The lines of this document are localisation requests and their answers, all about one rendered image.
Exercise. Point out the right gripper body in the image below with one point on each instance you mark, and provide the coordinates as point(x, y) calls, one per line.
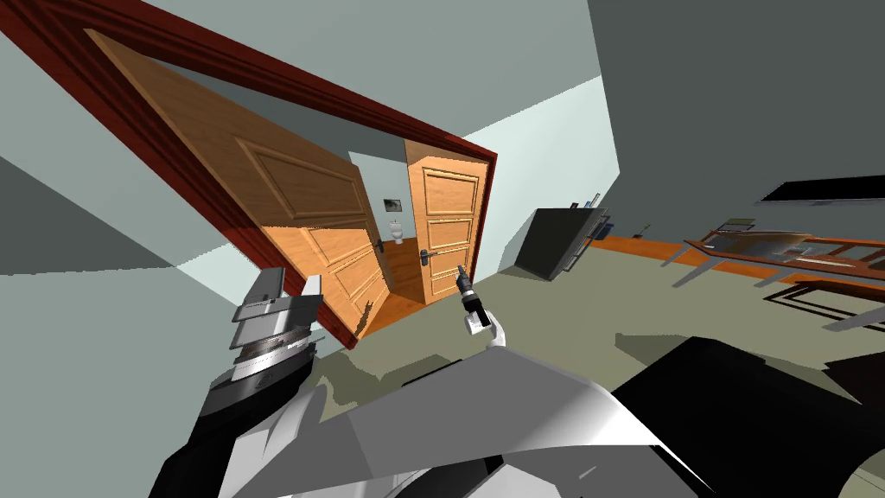
point(467, 283)

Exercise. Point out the orange wooden door leaf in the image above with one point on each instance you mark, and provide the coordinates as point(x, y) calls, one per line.
point(449, 221)

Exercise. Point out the small framed wall picture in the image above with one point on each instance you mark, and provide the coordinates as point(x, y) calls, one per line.
point(393, 204)

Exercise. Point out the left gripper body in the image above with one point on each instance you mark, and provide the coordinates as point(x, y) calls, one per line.
point(276, 321)

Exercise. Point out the black framed floor rug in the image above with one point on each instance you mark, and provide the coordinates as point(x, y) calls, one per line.
point(823, 297)

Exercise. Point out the black flat wall screen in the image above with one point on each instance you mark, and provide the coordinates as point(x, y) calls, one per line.
point(830, 189)

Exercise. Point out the dark grey cabinet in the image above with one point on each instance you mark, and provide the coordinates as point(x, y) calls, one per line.
point(556, 242)

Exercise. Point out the brown wooden door leaf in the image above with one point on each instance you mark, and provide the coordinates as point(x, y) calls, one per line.
point(276, 194)

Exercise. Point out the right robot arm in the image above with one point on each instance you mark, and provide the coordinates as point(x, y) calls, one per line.
point(733, 415)

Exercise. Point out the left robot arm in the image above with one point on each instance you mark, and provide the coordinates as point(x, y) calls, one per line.
point(207, 443)

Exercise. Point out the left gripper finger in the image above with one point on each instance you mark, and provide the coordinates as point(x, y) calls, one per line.
point(313, 287)
point(271, 285)

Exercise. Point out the white toilet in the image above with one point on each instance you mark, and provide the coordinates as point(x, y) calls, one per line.
point(397, 232)

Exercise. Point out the brown wooden table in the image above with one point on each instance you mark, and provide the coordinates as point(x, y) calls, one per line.
point(795, 249)

